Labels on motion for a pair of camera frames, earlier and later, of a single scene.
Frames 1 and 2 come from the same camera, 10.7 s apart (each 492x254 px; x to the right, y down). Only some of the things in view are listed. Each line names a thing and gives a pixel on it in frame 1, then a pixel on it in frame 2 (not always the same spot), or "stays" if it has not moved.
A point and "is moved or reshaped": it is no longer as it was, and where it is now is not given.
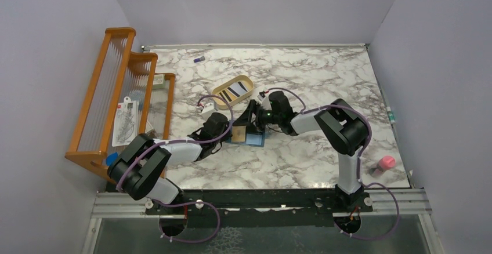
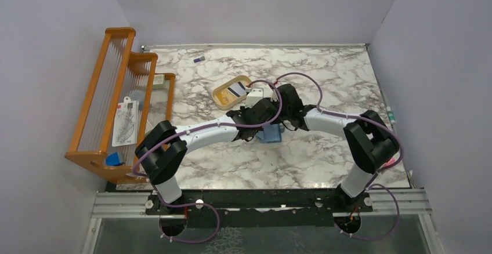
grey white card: (237, 88) stays
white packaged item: (125, 130) stays
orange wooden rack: (128, 99) stays
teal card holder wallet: (238, 135) is moved or reshaped
